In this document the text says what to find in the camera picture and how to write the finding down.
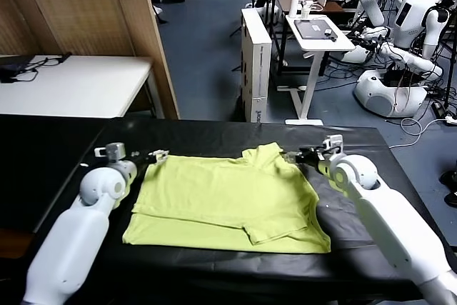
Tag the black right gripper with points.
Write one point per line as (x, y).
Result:
(314, 156)

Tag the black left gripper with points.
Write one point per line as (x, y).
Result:
(143, 161)

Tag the yellow-green t-shirt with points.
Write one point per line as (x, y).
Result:
(221, 198)

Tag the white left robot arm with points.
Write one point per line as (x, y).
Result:
(82, 226)

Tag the large black table cover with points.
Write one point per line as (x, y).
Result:
(214, 133)

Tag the white table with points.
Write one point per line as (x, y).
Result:
(78, 87)

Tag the tall white cardboard box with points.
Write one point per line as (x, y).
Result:
(255, 55)

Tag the white standing desk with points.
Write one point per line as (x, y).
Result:
(310, 44)

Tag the small black table cover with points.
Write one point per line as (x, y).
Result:
(35, 148)

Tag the small black device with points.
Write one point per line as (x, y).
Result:
(330, 36)

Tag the grey laptop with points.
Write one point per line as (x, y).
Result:
(312, 29)

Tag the white cup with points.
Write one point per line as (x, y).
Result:
(304, 12)

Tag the white bottle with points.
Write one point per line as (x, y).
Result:
(293, 5)

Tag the black power strip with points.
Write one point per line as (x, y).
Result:
(440, 109)

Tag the black white sneaker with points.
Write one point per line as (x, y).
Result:
(449, 178)
(451, 198)

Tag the wooden folding screen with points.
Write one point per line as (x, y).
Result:
(89, 8)

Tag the black tripod stand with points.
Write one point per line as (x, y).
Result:
(449, 80)

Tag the black pouch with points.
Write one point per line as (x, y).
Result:
(10, 71)

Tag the large white humanoid robot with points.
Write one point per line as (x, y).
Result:
(410, 23)

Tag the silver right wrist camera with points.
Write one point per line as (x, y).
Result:
(333, 142)

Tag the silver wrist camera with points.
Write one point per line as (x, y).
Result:
(333, 142)
(115, 150)

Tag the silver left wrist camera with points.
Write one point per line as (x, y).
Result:
(115, 150)

